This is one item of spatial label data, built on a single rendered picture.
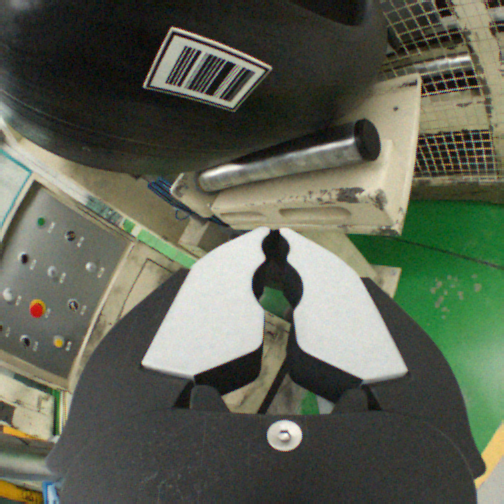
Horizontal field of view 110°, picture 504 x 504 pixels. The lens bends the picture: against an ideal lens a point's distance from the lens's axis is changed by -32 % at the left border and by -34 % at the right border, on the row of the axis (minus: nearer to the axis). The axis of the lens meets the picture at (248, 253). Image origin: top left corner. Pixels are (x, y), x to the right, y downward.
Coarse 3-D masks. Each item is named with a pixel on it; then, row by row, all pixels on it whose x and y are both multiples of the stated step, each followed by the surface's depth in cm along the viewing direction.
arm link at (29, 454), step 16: (0, 432) 22; (0, 448) 19; (16, 448) 22; (32, 448) 25; (48, 448) 28; (0, 464) 17; (16, 464) 20; (32, 464) 22; (32, 480) 21; (48, 480) 24
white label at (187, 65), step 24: (168, 48) 10; (192, 48) 10; (216, 48) 10; (168, 72) 11; (192, 72) 11; (216, 72) 12; (240, 72) 12; (264, 72) 12; (192, 96) 13; (216, 96) 13; (240, 96) 14
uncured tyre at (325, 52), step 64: (0, 0) 4; (64, 0) 6; (128, 0) 8; (192, 0) 9; (256, 0) 11; (320, 0) 32; (0, 64) 8; (64, 64) 9; (128, 64) 10; (320, 64) 15; (64, 128) 16; (128, 128) 16; (192, 128) 16; (256, 128) 18; (320, 128) 24
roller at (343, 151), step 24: (360, 120) 21; (288, 144) 29; (312, 144) 26; (336, 144) 23; (360, 144) 22; (216, 168) 43; (240, 168) 37; (264, 168) 33; (288, 168) 30; (312, 168) 28
